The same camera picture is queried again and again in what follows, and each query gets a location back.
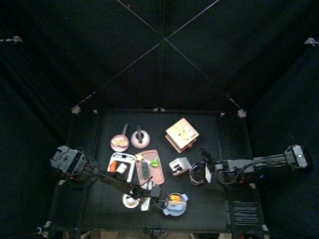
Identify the white toy cylinder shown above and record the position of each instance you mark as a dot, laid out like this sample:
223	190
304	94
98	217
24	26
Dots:
122	168

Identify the blue toy pot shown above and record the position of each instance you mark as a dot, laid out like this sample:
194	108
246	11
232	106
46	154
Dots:
175	206

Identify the wooden toy box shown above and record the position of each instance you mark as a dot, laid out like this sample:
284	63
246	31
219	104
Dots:
182	134

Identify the black toy spatula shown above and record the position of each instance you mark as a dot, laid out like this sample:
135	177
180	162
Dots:
139	134

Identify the pink frying pan with eggs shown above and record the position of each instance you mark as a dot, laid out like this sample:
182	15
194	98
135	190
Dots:
120	140

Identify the pink cutting board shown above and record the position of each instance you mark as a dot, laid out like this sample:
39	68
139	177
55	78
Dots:
150	179

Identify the white tray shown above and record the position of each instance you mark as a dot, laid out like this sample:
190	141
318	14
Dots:
122	165

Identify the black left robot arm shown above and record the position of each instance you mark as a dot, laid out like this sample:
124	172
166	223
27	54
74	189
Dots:
87	168

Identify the white toy bowl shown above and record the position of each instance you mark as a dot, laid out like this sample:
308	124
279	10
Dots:
131	201

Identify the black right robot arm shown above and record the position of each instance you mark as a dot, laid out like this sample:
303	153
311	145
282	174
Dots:
266	161

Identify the green toy vegetable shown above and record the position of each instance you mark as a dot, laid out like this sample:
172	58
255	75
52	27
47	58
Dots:
155	162

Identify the metal frame corner bracket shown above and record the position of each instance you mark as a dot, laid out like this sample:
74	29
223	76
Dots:
159	109
311	41
242	113
15	39

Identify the yellow toy star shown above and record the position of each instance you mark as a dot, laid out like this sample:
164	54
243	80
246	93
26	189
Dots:
139	157

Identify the orange toy carrot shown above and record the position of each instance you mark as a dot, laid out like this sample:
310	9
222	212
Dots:
112	165

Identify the orange toy food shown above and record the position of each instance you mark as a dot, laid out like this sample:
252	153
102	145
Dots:
175	198

